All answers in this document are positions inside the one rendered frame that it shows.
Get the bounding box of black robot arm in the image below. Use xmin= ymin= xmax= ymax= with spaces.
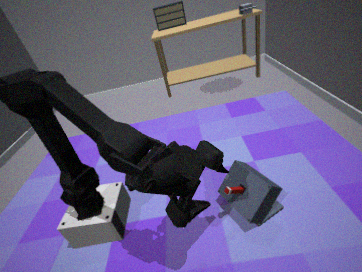
xmin=0 ymin=69 xmax=202 ymax=221

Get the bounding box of grey square panel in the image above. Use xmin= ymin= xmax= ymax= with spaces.
xmin=217 ymin=160 xmax=284 ymax=227

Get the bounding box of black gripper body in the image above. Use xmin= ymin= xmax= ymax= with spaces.
xmin=165 ymin=140 xmax=224 ymax=227

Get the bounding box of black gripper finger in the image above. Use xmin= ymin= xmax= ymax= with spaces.
xmin=187 ymin=199 xmax=211 ymax=222
xmin=214 ymin=159 xmax=229 ymax=173

